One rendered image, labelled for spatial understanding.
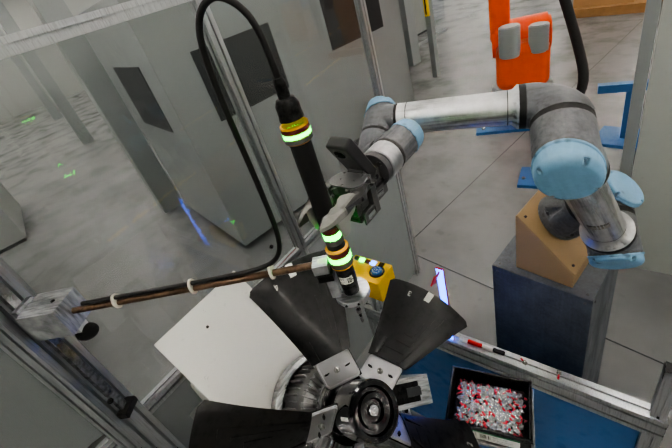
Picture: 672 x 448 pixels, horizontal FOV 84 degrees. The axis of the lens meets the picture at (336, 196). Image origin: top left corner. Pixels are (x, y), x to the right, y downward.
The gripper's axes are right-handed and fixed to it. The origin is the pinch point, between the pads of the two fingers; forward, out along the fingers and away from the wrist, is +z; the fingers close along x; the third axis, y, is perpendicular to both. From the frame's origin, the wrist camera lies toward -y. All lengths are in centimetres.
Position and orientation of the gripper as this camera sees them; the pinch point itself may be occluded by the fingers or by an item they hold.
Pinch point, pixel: (312, 220)
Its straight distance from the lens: 61.0
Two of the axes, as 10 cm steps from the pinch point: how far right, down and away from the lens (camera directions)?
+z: -5.7, 5.7, -6.0
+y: 2.6, 8.1, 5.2
